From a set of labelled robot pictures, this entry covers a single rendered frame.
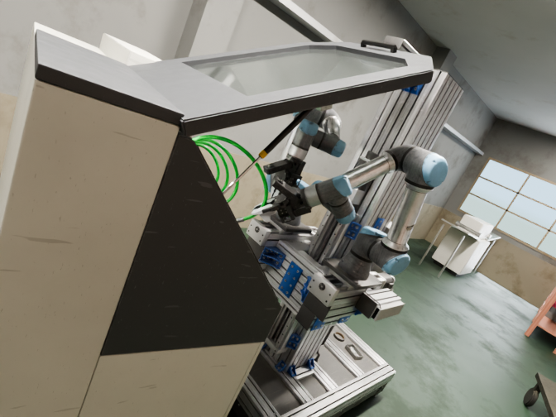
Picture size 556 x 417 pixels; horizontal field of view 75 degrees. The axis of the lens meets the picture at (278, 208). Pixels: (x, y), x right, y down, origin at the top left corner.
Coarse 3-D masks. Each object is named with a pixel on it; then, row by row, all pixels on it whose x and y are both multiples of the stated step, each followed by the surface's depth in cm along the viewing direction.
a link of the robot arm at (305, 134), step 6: (306, 120) 140; (300, 126) 141; (306, 126) 140; (312, 126) 140; (318, 126) 142; (300, 132) 141; (306, 132) 140; (312, 132) 141; (294, 138) 144; (300, 138) 141; (306, 138) 141; (312, 138) 142; (294, 144) 143; (300, 144) 142; (306, 144) 142; (306, 150) 143
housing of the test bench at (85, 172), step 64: (64, 64) 73; (64, 128) 70; (128, 128) 76; (0, 192) 124; (64, 192) 75; (128, 192) 82; (0, 256) 75; (64, 256) 81; (128, 256) 90; (0, 320) 81; (64, 320) 89; (0, 384) 88; (64, 384) 98
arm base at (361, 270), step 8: (344, 256) 171; (352, 256) 166; (360, 256) 164; (344, 264) 167; (352, 264) 165; (360, 264) 164; (368, 264) 165; (352, 272) 164; (360, 272) 165; (368, 272) 167
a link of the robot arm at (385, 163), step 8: (384, 152) 146; (392, 152) 145; (400, 152) 144; (376, 160) 144; (384, 160) 144; (392, 160) 144; (400, 160) 143; (360, 168) 142; (368, 168) 142; (376, 168) 142; (384, 168) 144; (392, 168) 145; (352, 176) 140; (360, 176) 140; (368, 176) 142; (376, 176) 144; (312, 184) 141; (352, 184) 140; (360, 184) 142
